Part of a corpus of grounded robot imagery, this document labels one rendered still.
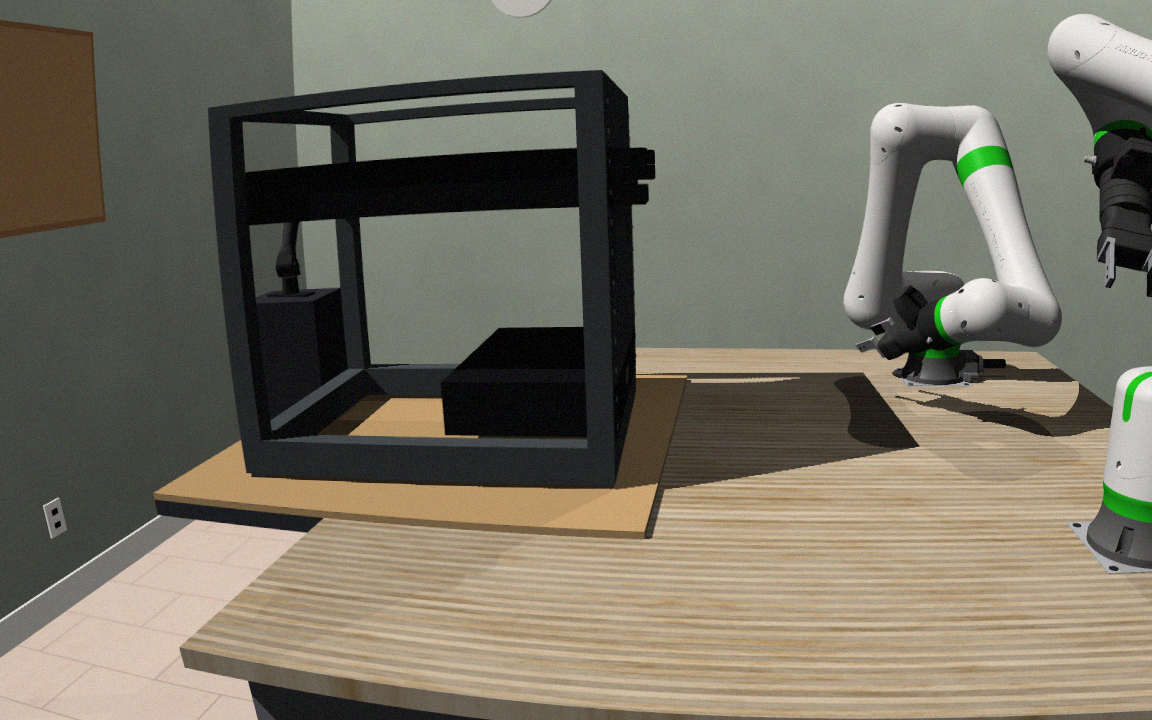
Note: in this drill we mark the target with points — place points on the tan wooden board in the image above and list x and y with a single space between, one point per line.
622 512

